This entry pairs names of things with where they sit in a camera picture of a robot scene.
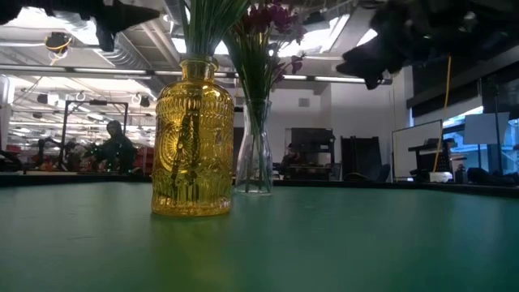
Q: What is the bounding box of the yellow pole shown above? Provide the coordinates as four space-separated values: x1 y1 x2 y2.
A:
432 54 453 174

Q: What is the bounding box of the black ceiling sensor yellow cable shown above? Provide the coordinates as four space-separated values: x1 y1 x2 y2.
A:
43 31 74 56

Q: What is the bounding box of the white whiteboard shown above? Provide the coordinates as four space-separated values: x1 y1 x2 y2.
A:
392 119 444 179

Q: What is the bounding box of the yellow embossed glass vase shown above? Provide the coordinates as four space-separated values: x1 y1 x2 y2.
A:
150 55 236 217

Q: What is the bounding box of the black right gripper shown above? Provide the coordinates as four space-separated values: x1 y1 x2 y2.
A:
335 0 519 91

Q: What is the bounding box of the clear glass vase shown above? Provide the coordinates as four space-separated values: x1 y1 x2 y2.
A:
234 98 274 196

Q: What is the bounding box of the black cabinet with monitor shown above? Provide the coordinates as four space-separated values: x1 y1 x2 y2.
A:
290 127 337 182

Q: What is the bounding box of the white sign board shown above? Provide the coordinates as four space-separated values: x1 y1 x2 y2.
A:
464 112 511 146

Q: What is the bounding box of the black equipment stand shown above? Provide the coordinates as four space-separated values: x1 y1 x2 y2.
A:
408 137 457 179

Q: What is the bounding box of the long ceiling light bar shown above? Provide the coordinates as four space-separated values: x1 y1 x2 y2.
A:
0 63 183 80
283 75 393 86

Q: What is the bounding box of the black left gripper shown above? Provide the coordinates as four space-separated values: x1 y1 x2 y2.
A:
0 0 161 53

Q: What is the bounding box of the white artificial flower bunch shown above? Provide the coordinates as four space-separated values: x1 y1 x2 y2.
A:
210 0 249 58
179 0 218 58

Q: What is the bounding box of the black sign pole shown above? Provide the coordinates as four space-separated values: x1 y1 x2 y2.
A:
493 76 505 176

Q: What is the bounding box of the purple artificial flower bunch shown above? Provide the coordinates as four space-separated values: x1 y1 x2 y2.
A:
224 0 295 194
275 50 308 84

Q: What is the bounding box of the green table mat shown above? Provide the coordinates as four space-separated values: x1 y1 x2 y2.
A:
0 180 519 292

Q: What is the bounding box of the person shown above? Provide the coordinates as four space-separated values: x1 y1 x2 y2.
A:
279 142 305 171
83 119 138 174

